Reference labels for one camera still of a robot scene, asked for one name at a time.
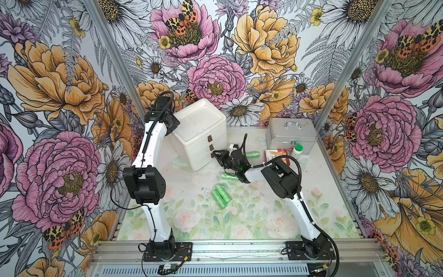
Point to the green trash bag roll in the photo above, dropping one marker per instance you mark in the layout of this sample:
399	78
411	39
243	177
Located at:
218	199
223	194
253	154
226	176

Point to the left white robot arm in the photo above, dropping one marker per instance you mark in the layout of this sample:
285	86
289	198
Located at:
143	180

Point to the white bottle green cap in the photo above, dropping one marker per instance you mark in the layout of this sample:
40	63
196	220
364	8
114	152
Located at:
297	151

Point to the right aluminium corner post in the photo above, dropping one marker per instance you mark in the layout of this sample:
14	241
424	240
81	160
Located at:
362	43

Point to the left aluminium corner post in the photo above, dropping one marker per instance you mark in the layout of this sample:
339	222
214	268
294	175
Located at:
109	43

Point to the silver metal case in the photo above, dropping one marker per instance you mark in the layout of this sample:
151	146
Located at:
285	133

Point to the aluminium front rail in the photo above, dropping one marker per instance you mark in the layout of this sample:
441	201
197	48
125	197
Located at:
237	251

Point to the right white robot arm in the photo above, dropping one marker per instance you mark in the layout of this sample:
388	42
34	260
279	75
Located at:
284	176

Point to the red white cardboard box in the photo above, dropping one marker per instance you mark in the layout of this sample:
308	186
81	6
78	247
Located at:
271	154

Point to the aluminium corner post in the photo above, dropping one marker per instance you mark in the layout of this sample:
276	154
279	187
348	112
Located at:
362	43
109	43

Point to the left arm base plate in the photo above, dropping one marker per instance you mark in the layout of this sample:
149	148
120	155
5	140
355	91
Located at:
166	252

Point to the white drawer cabinet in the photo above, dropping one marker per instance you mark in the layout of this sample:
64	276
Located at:
202	130

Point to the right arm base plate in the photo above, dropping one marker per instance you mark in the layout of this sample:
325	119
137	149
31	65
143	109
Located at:
310	251

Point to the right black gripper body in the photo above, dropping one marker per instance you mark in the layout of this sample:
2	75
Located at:
227	161

